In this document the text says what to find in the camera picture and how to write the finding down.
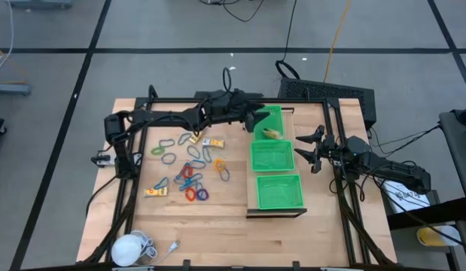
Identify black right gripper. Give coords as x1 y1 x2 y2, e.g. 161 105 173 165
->
293 125 350 174

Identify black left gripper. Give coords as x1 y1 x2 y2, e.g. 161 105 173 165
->
209 89 272 134

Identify green plastic basket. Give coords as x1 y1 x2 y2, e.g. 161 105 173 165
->
253 105 285 141
249 140 296 173
256 174 306 210

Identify black perforated computer tower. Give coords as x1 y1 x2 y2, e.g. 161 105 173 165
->
277 77 377 131

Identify white printed paper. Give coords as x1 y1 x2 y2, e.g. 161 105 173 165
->
382 175 432 215

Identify black side cart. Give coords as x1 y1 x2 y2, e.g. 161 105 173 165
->
386 107 466 271

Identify yellow white bottle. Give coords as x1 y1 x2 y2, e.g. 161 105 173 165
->
416 224 463 248

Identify white bulb lamp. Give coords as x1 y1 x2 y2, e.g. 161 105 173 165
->
111 233 143 267

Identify grey stand base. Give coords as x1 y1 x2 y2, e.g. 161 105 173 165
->
6 0 74 11
0 81 32 97

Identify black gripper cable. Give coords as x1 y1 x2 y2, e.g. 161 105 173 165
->
221 66 234 94

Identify black floor cable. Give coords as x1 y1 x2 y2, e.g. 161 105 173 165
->
199 0 267 23
274 0 300 81

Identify black aluminium table frame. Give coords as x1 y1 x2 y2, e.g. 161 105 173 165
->
81 96 397 266

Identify yellow floor cable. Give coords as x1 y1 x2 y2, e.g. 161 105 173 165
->
322 0 352 83

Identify white power cord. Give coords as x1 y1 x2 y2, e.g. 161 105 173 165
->
132 230 181 266

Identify grey arm base bracket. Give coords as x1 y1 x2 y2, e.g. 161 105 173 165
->
90 150 115 168

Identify white floor cable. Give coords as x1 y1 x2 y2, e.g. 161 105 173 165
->
0 0 15 76

